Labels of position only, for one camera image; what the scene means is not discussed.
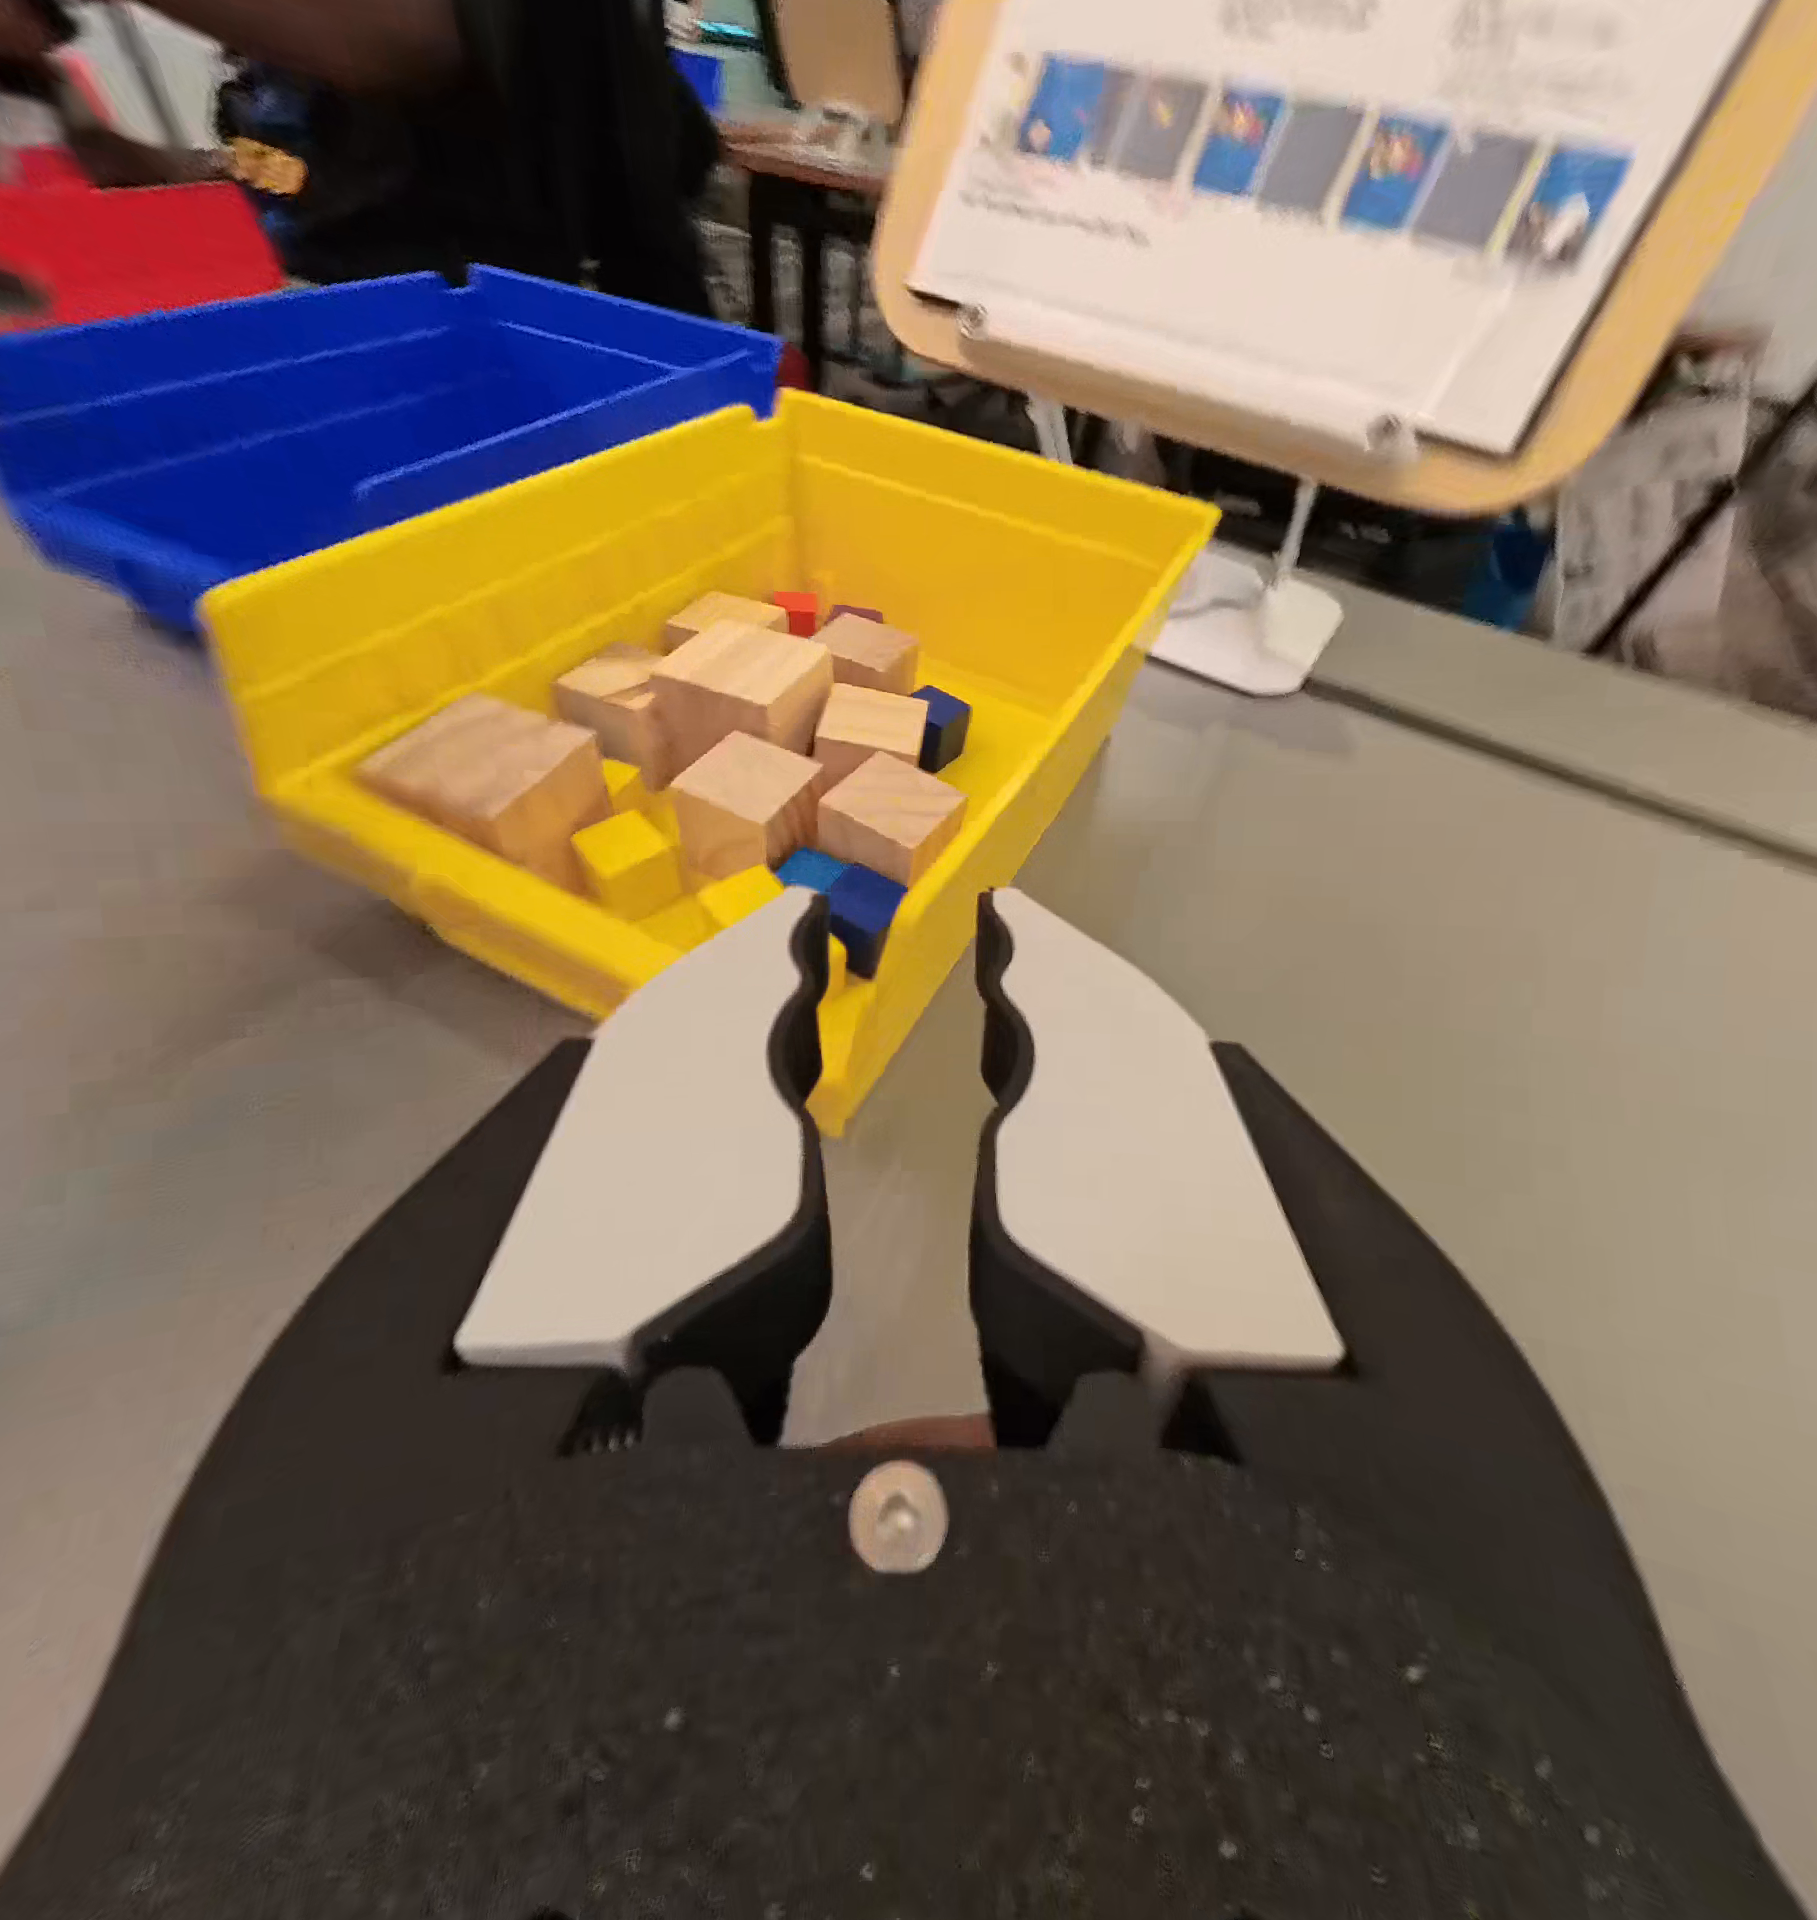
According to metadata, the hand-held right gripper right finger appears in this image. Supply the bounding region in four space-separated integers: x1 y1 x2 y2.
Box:
972 886 1348 1448

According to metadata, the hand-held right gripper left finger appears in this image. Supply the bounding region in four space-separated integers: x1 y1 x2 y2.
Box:
452 886 836 1445

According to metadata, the wooden office desk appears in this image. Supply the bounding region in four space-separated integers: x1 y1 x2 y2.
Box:
720 120 898 395

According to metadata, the yellow plastic bin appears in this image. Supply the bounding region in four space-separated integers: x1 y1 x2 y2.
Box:
196 386 1222 1138

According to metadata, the blue plastic bin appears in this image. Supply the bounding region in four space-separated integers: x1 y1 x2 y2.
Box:
0 264 786 639

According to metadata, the small wooden board stand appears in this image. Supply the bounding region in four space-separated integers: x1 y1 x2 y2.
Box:
773 0 910 139

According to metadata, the wooden sign board on stand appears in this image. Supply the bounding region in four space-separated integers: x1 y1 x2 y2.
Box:
871 0 1817 700

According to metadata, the pile of wooden cubes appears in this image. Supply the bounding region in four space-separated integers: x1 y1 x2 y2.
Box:
356 587 973 978

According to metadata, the red object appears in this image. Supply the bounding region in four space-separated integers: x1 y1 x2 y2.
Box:
0 144 287 338

